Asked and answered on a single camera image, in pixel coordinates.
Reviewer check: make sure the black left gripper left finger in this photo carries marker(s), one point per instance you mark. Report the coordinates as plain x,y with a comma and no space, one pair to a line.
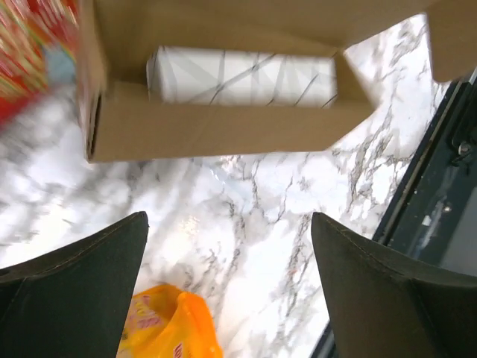
73,301

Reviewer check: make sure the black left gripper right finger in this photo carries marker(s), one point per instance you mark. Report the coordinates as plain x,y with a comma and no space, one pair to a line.
382,303

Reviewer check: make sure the white patterned box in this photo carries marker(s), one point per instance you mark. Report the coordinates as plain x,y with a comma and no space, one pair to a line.
235,78

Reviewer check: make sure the brown cardboard express box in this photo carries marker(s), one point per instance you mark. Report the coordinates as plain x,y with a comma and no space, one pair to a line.
122,121

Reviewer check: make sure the yellow corn snack bag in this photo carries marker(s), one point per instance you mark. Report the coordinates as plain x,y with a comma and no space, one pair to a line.
165,321

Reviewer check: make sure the red candy bag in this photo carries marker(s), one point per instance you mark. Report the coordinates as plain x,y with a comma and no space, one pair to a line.
38,48

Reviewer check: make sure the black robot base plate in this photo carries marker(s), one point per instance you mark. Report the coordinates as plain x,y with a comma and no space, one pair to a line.
432,215

